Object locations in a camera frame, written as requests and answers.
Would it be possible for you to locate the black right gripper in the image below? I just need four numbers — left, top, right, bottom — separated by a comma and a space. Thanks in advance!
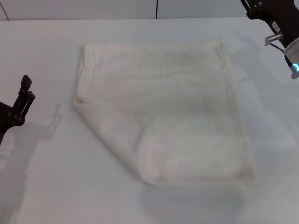
240, 0, 299, 49

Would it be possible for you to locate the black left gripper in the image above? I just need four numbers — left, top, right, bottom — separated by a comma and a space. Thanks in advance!
0, 74, 36, 147

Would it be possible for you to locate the thin dark cable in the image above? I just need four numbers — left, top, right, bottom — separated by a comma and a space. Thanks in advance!
270, 42, 295, 72

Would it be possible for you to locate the silver cable connector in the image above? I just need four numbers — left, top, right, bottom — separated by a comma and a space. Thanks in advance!
263, 33, 284, 47

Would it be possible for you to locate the white ribbed towel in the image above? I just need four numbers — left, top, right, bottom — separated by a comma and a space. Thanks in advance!
71, 39, 256, 187

